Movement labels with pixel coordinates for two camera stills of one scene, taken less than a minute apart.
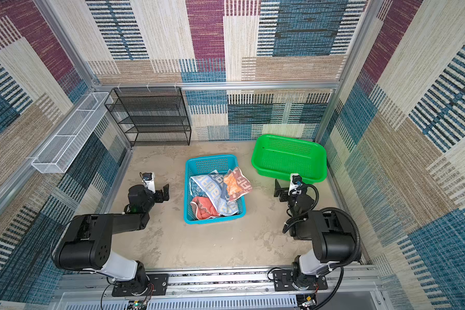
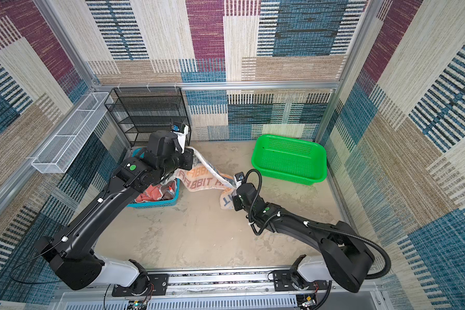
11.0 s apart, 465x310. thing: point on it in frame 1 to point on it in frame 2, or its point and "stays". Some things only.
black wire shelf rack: x=151 y=116 stays
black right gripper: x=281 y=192 to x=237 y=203
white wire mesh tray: x=59 y=154 stays
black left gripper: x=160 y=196 to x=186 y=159
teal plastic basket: x=196 y=166 to x=156 y=203
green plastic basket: x=279 y=157 stays
